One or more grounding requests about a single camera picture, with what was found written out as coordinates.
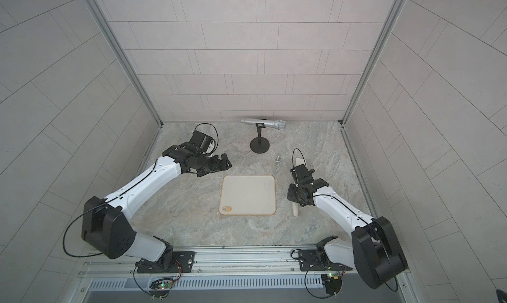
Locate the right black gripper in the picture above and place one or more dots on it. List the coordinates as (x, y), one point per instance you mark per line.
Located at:
(292, 192)

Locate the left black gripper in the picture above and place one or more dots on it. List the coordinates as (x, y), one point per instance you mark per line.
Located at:
(214, 163)

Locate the white cutting board tan rim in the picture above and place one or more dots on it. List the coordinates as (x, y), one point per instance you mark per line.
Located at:
(248, 196)

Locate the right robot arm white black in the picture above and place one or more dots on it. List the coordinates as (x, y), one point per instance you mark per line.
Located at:
(375, 252)

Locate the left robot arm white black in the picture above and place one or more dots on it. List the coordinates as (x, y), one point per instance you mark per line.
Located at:
(106, 222)

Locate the right green circuit board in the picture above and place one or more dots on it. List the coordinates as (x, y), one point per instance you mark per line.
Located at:
(332, 284)

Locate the green circuit board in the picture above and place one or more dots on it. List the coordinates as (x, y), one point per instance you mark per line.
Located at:
(332, 284)
(160, 288)

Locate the left green circuit board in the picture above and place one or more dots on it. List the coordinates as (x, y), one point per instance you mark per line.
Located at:
(160, 288)

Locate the black microphone stand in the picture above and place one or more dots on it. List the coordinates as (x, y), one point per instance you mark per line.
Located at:
(259, 144)

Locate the silver microphone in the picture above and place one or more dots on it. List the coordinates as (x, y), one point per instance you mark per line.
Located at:
(278, 125)

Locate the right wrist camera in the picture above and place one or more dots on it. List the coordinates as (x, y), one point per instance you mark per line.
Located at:
(300, 172)

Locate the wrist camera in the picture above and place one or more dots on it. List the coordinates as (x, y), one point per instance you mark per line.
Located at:
(300, 172)
(201, 143)

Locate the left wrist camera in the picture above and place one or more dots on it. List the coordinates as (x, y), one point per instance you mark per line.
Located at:
(201, 143)

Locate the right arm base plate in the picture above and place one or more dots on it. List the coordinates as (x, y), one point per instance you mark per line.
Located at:
(310, 259)

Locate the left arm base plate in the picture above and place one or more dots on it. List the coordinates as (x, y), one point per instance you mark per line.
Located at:
(176, 262)

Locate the aluminium rail frame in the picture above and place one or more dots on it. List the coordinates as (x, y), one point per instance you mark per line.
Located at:
(234, 260)

